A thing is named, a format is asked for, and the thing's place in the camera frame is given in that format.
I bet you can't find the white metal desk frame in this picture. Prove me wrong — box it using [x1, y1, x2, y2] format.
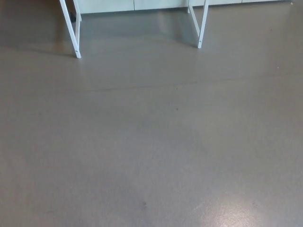
[59, 0, 209, 59]

